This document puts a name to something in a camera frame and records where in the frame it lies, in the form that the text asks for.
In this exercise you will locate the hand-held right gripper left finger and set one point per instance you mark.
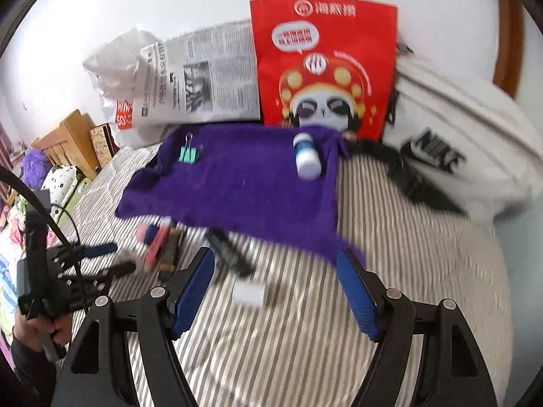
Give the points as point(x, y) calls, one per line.
point(193, 294)

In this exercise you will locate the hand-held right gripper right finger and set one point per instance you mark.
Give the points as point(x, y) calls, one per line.
point(356, 296)

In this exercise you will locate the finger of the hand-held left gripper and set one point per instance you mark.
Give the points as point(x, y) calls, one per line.
point(114, 270)
point(99, 249)

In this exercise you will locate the dark box gold print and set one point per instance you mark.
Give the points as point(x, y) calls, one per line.
point(172, 254)

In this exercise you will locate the pink tube white caps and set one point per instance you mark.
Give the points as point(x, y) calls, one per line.
point(158, 241)

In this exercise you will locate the slim black box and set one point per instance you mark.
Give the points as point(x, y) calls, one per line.
point(227, 252)

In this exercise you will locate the white paper roll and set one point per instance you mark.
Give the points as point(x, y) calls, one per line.
point(248, 293)

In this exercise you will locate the person's left forearm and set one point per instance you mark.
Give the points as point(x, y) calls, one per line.
point(29, 369)

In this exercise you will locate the person's left hand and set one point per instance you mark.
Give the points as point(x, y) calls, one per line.
point(25, 330)

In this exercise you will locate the floral printed blanket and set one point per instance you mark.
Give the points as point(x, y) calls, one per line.
point(6, 288)

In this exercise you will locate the small pink blue object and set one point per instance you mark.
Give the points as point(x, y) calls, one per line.
point(143, 233)

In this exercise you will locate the panda print pillow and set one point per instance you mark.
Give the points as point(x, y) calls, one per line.
point(59, 182)

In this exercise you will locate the purple plush toy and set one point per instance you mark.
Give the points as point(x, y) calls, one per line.
point(36, 169)

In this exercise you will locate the patterned brown box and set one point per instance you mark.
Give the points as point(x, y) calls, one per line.
point(101, 144)

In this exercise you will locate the wooden headboard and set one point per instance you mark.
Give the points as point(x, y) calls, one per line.
point(72, 135)

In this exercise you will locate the purple towel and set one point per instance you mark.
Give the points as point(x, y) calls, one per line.
point(254, 186)

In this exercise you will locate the green binder clip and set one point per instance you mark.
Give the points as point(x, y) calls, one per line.
point(188, 155)

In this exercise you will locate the white bottle blue label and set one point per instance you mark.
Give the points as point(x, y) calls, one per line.
point(307, 161)

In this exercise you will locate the white plastic bag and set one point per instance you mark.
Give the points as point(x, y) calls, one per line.
point(110, 59)

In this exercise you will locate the red paper bag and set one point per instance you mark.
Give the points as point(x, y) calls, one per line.
point(271, 93)

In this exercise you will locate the newspaper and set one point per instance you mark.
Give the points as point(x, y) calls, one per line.
point(229, 72)

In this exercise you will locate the white tote bag black logo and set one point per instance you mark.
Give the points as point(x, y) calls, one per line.
point(475, 110)

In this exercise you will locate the brown wooden door frame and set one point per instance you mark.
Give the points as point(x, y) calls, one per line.
point(507, 42)

